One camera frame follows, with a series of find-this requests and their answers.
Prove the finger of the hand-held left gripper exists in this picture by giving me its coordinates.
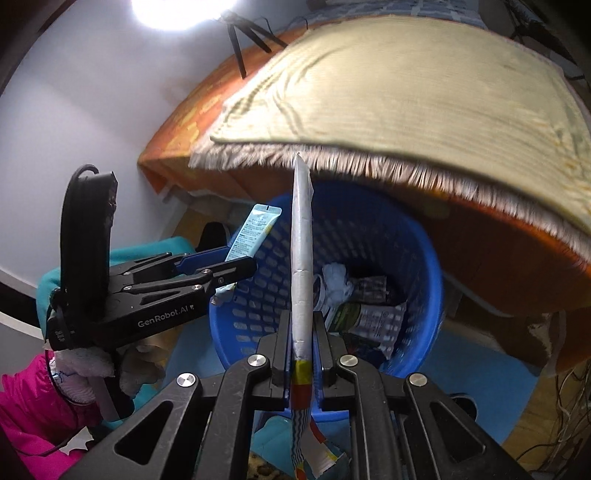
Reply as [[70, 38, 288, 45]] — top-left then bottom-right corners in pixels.
[[122, 256, 258, 305], [111, 249, 232, 278]]

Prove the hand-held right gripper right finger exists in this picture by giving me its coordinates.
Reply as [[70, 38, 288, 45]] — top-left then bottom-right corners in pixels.
[[311, 310, 532, 480]]

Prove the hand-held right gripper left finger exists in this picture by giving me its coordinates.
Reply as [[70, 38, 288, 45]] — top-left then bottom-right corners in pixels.
[[60, 310, 294, 480]]

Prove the light blue tube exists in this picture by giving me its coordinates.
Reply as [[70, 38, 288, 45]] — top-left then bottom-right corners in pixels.
[[212, 204, 282, 303]]

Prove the green and white package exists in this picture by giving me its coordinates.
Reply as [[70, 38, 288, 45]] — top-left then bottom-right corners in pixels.
[[325, 302, 409, 361]]

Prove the grey foil packet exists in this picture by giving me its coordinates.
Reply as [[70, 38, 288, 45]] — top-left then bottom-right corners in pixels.
[[288, 152, 349, 480]]

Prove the white tissue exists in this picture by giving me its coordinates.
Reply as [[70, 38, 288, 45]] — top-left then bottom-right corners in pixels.
[[321, 262, 354, 305]]

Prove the brown chocolate bar wrapper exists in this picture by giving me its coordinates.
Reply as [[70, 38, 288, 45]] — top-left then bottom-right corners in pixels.
[[346, 276, 389, 305]]

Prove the blue plastic basket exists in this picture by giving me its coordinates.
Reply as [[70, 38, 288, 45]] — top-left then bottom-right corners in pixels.
[[208, 180, 446, 423]]

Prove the person's left forearm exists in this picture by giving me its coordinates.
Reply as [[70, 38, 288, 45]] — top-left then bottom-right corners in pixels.
[[0, 346, 134, 469]]

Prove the blue floor mat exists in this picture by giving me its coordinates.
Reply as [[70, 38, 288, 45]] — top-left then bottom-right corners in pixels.
[[164, 318, 541, 453]]

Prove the black tripod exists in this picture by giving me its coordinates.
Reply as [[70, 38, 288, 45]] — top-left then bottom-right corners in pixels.
[[219, 11, 289, 79]]

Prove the yellow striped blanket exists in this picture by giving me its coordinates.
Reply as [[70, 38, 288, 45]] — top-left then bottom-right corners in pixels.
[[189, 14, 591, 273]]

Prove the blue checked blanket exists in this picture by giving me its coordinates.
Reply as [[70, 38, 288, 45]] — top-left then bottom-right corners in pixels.
[[307, 0, 485, 24]]

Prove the black folding chair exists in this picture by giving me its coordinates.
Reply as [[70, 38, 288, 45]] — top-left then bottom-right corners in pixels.
[[503, 0, 580, 63]]

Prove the tangle of wires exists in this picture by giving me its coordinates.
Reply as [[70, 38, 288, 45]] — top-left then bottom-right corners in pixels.
[[515, 364, 591, 480]]

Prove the black cable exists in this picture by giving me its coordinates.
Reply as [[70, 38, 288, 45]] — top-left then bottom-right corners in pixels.
[[256, 16, 311, 32]]

